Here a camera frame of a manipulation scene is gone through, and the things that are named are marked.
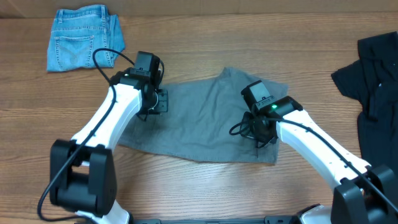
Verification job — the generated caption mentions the grey shorts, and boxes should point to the grey shorts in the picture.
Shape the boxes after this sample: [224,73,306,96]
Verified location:
[118,67,279,164]

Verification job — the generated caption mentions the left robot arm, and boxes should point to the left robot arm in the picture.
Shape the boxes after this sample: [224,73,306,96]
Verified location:
[43,68,167,223]

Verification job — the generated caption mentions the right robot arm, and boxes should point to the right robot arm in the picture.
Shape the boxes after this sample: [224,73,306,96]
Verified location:
[244,96,397,224]

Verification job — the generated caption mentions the folded blue denim jeans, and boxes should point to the folded blue denim jeans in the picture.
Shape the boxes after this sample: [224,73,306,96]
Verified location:
[47,4,126,72]

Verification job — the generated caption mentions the black shirt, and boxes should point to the black shirt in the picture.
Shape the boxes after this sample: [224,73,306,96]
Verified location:
[331,32,397,174]

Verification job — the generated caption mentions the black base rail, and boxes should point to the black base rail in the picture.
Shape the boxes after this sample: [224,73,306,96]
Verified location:
[133,215,302,224]

